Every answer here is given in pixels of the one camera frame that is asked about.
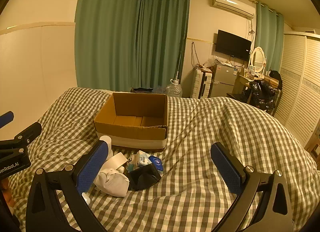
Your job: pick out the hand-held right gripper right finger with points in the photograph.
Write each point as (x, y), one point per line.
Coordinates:
(225, 164)

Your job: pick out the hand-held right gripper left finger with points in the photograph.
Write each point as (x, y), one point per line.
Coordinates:
(92, 164)

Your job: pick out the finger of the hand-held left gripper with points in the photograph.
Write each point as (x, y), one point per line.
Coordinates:
(7, 118)
(27, 133)

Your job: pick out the white sock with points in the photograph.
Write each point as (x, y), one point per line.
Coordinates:
(112, 182)

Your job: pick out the brown cardboard box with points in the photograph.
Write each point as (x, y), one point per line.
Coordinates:
(130, 130)

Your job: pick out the white plastic bottle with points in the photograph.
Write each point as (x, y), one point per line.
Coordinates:
(106, 142)

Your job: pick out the green checked blanket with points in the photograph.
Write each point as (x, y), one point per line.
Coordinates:
(205, 134)

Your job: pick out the black cloth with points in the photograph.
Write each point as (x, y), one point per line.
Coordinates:
(143, 177)

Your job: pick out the blue round tin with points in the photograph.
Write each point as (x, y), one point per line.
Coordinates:
(156, 163)

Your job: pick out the black clothes pile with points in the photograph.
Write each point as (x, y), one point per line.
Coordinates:
(260, 92)

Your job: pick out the white suitcase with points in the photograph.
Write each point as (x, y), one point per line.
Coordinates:
(201, 84)

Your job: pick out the small grey fridge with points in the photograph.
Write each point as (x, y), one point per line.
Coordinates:
(223, 79)

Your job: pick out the wooden dressing table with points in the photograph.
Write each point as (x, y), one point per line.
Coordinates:
(241, 78)

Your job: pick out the dark patterned bag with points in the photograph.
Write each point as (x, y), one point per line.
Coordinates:
(141, 89)

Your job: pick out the clear water jug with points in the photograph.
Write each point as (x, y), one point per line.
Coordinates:
(174, 89)

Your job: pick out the crumpled clear plastic bag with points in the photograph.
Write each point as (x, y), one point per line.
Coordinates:
(160, 89)

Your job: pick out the black bag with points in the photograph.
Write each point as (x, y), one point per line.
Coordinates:
(276, 77)

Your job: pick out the white louvred wardrobe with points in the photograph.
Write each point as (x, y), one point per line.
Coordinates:
(300, 84)

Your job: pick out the white oval mirror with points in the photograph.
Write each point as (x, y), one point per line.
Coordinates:
(257, 58)

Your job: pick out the wide green curtain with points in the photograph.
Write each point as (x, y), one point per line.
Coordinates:
(107, 34)

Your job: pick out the narrow green curtain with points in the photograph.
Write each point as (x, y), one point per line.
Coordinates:
(268, 34)

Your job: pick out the white air conditioner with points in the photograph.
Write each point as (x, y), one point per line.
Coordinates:
(233, 3)

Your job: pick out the black wall television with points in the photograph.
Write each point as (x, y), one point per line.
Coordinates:
(232, 44)

